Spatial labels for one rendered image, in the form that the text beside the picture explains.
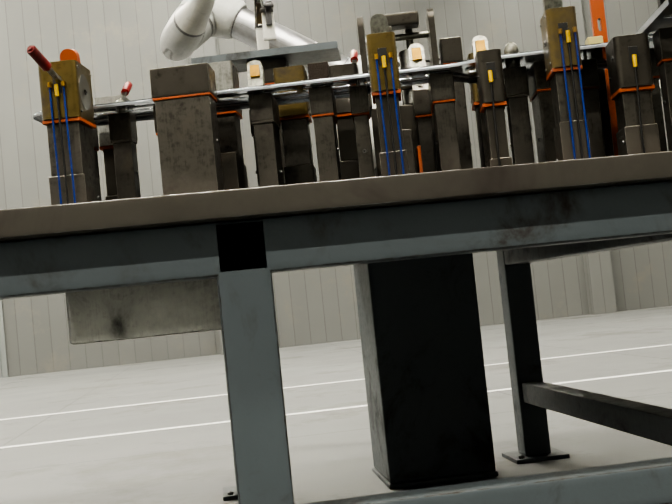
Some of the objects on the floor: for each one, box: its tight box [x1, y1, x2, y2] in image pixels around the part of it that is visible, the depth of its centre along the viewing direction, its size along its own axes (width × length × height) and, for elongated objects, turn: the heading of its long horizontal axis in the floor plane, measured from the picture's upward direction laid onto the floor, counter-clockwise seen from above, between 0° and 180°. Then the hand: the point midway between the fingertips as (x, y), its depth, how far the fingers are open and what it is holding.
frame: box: [0, 180, 672, 504], centre depth 225 cm, size 256×161×66 cm
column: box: [353, 253, 499, 489], centre depth 293 cm, size 31×31×66 cm
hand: (266, 43), depth 257 cm, fingers open, 13 cm apart
